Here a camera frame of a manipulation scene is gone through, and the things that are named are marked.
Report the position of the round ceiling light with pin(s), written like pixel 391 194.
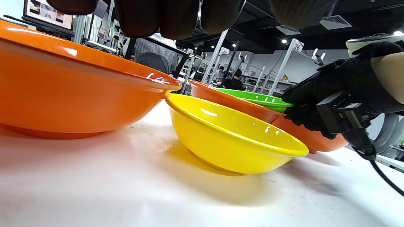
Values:
pixel 398 32

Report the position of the white shelf frame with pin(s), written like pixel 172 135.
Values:
pixel 224 51
pixel 297 46

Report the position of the person's left hand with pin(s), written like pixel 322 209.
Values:
pixel 142 17

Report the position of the large orange bowl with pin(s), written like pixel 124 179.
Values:
pixel 63 94
pixel 309 142
pixel 221 101

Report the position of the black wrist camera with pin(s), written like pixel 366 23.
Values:
pixel 341 113

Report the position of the medium green bowl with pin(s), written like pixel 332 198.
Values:
pixel 262 99

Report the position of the computer monitor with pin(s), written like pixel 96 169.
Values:
pixel 47 12

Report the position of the black office chair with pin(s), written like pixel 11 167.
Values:
pixel 130 49

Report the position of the person's right hand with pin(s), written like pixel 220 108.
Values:
pixel 334 78

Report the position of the small yellow bowl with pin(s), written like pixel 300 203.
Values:
pixel 227 145

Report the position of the ceiling air vent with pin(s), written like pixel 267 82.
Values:
pixel 288 30
pixel 336 22

